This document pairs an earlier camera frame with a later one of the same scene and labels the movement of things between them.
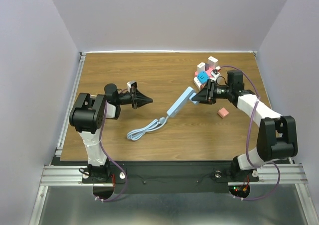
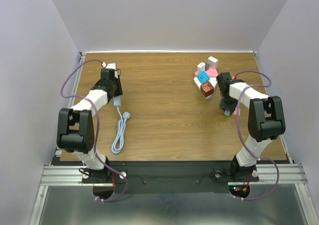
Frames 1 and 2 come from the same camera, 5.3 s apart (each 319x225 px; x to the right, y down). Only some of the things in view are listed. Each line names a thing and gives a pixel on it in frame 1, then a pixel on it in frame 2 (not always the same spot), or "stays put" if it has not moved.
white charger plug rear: (213, 61) stays put
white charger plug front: (201, 67) stays put
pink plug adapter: (222, 112) to (234, 114)
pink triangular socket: (209, 72) stays put
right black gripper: (206, 95) to (226, 106)
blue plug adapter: (203, 76) stays put
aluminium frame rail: (58, 174) stays put
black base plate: (163, 176) stays put
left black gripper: (135, 96) to (118, 91)
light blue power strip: (184, 99) to (118, 145)
